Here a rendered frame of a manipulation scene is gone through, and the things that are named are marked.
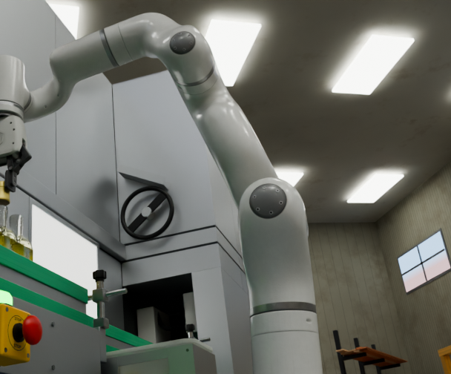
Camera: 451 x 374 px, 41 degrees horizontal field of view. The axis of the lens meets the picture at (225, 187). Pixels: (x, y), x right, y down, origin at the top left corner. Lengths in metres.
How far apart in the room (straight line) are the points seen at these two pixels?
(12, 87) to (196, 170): 1.04
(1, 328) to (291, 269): 0.49
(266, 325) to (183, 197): 1.30
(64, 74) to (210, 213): 0.99
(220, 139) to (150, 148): 1.26
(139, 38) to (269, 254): 0.59
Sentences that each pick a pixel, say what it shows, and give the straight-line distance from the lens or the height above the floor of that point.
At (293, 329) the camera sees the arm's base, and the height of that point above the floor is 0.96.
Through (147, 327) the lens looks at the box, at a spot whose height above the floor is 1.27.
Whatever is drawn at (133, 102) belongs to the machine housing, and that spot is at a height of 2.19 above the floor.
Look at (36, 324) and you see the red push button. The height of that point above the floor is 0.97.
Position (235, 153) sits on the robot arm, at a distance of 1.18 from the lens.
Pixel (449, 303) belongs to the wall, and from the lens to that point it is 12.36.
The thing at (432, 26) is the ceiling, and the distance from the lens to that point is 8.36.
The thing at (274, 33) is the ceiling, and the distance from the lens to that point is 7.68.
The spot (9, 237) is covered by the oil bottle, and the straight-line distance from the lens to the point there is 1.31.
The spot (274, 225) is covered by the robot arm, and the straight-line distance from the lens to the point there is 1.05.
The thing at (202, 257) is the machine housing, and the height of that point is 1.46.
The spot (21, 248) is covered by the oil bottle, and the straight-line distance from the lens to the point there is 1.34.
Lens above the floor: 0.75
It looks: 25 degrees up
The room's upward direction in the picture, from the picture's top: 8 degrees counter-clockwise
